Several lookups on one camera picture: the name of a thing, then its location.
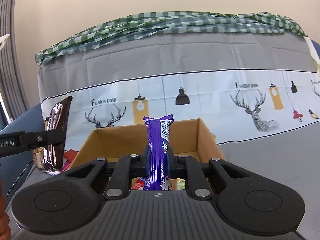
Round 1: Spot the dark brown chocolate bar packet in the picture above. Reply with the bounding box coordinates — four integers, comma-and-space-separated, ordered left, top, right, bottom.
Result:
43, 96, 73, 175

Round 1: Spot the white green nougat bar packet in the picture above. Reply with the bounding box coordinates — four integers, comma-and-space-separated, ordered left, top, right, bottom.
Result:
170, 178, 185, 190

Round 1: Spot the deer print sofa cover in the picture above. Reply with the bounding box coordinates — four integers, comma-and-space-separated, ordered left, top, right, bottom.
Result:
38, 33, 319, 150

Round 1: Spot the purple Alpenliebe candy packet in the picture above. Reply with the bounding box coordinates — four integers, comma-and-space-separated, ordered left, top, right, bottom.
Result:
143, 115, 174, 191

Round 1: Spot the open cardboard box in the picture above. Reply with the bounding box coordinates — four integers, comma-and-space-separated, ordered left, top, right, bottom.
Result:
67, 117, 226, 191

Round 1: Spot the round puffed grain snack bag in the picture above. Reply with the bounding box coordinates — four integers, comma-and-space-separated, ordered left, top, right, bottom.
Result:
33, 147, 45, 170

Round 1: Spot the small red cake packet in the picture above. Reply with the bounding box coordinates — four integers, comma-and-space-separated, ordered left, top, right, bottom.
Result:
63, 149, 78, 163

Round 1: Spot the magenta purple snack packet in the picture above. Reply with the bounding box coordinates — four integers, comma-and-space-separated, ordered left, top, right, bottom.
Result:
61, 160, 71, 172

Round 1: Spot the green checkered cloth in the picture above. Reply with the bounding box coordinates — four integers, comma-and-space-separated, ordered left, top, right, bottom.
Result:
35, 11, 306, 67

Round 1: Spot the person's left hand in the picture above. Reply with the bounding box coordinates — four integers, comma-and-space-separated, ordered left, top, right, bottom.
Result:
0, 186, 11, 240

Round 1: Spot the long red snack packet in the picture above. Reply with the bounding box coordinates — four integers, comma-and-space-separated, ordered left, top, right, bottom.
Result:
131, 177, 145, 190

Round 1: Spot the grey window curtain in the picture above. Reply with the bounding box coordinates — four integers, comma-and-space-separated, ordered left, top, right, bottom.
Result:
1, 0, 29, 120

